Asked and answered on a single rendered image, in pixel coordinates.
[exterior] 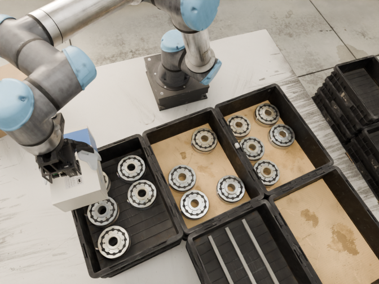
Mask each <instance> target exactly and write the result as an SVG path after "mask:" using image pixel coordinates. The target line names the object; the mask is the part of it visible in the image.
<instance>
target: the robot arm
mask: <svg viewBox="0 0 379 284"><path fill-rule="evenodd" d="M141 2H148V3H151V4H153V5H154V6H156V7H158V8H159V9H161V10H163V11H164V12H166V13H167V14H169V15H170V18H171V21H172V23H173V25H174V27H175V28H176V30H170V31H168V32H166V33H165V34H164V35H163V37H162V39H161V63H160V65H159V67H158V77H159V79H160V81H161V82H162V83H163V84H165V85H167V86H170V87H179V86H182V85H184V84H185V83H187V81H188V80H189V78H190V76H191V77H192V78H194V79H196V80H197V81H199V82H200V83H202V84H203V85H208V84H209V83H210V82H211V81H212V80H213V78H214V77H215V76H216V74H217V73H218V71H219V69H220V67H221V65H222V62H221V61H220V60H219V59H217V58H216V57H215V53H214V51H213V49H212V48H211V47H210V42H209V32H208V27H209V26H210V24H211V23H212V22H213V20H214V18H215V16H216V14H217V12H218V9H217V8H218V6H219V3H220V0H55V1H53V2H51V3H49V4H47V5H45V6H43V7H41V8H39V9H37V10H35V11H33V12H31V13H29V14H27V15H25V16H22V17H20V18H18V19H16V18H14V17H11V16H8V15H5V14H0V57H1V58H3V59H5V60H7V61H8V62H9V63H10V64H12V65H13V66H14V67H16V68H17V69H18V70H20V71H21V72H22V73H24V74H25V75H26V76H28V77H27V78H26V79H24V80H23V81H20V80H18V79H13V78H4V79H2V80H1V81H0V130H2V131H4V132H5V133H6V134H7V135H8V136H9V137H11V138H12V139H13V140H15V141H16V142H17V143H18V144H19V145H20V146H21V147H22V148H23V149H25V150H26V151H27V152H28V153H30V154H32V155H34V156H35V160H36V163H37V164H38V168H39V171H40V173H41V174H42V177H43V181H44V184H45V185H47V181H48V182H49V183H51V184H52V178H53V179H55V178H59V177H60V176H61V177H64V176H69V177H70V178H71V177H73V176H77V172H78V173H79V174H80V175H82V172H81V166H80V163H79V160H76V155H75V152H77V156H78V158H79V159H80V160H82V161H85V162H87V163H88V165H89V166H90V168H91V169H92V170H94V171H96V170H97V168H98V161H101V160H102V159H101V156H100V155H99V153H98V152H97V151H96V150H95V149H94V148H93V147H91V146H90V145H88V143H85V142H82V141H75V140H73V139H68V138H65V139H64V136H63V135H64V125H65V120H64V117H63V115H62V113H61V112H60V113H57V112H58V111H59V110H60V109H61V108H63V107H64V106H65V105H66V104H68V103H69V102H70V101H71V100H72V99H73V98H74V97H76V96H77V95H78V94H79V93H80V92H81V91H84V90H85V88H86V87H87V86H88V85H89V84H90V83H91V82H92V81H93V80H94V79H95V78H96V75H97V71H96V68H95V65H94V63H93V62H92V60H91V59H90V58H89V57H88V56H87V55H86V54H85V53H84V52H83V51H82V50H81V49H80V48H78V47H76V46H68V47H67V48H63V49H62V51H61V52H60V51H59V50H58V49H57V48H56V47H57V46H58V45H60V44H62V43H64V42H65V41H67V40H69V39H71V38H72V37H74V36H76V35H78V34H79V33H81V32H83V31H84V30H86V29H88V28H89V27H91V26H93V25H95V24H96V23H98V22H100V21H102V20H103V19H105V18H106V17H108V16H110V15H112V14H113V13H115V12H117V11H119V10H120V9H122V8H124V7H126V6H127V5H129V4H130V5H138V4H140V3H141ZM47 176H49V179H48V178H47Z"/></svg>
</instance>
